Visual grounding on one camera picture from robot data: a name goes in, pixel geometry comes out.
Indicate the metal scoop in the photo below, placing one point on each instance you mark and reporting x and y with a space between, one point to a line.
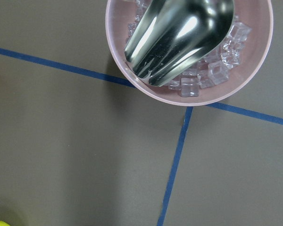
174 34

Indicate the pink bowl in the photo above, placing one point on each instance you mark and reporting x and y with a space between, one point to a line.
257 14

